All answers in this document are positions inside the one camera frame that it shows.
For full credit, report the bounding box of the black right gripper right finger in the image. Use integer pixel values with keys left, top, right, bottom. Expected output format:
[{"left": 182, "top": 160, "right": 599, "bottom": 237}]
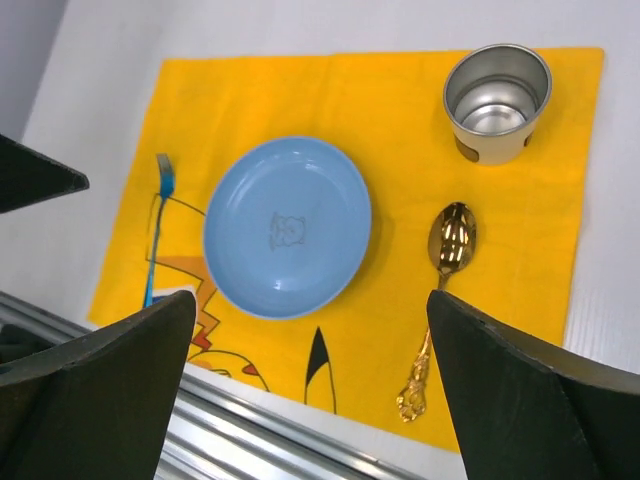
[{"left": 426, "top": 290, "right": 639, "bottom": 479}]

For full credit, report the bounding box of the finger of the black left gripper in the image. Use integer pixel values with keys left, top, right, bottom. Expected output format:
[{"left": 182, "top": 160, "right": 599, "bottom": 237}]
[{"left": 0, "top": 135, "right": 90, "bottom": 214}]

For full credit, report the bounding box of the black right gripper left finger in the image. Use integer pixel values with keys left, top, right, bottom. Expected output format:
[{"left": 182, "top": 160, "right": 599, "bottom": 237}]
[{"left": 1, "top": 290, "right": 196, "bottom": 479}]

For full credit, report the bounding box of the blue fork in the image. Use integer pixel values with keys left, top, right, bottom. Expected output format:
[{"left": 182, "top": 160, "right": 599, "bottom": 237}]
[{"left": 143, "top": 153, "right": 176, "bottom": 308}]

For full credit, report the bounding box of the yellow placemat cloth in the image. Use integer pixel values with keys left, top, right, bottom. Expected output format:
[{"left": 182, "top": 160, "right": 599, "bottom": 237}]
[{"left": 88, "top": 47, "right": 605, "bottom": 451}]

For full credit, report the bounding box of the gold spoon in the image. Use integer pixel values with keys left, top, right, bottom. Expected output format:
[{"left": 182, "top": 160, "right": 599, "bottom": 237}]
[{"left": 396, "top": 202, "right": 477, "bottom": 422}]

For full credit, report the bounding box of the blue plastic plate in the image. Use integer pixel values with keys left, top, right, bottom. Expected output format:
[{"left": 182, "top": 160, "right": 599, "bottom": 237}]
[{"left": 203, "top": 136, "right": 372, "bottom": 320}]

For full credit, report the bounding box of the metal cup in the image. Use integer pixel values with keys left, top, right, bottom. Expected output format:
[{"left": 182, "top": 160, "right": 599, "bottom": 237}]
[{"left": 443, "top": 44, "right": 552, "bottom": 165}]

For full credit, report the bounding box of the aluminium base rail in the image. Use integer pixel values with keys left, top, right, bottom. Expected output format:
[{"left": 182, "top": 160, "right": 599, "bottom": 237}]
[{"left": 0, "top": 290, "right": 426, "bottom": 480}]

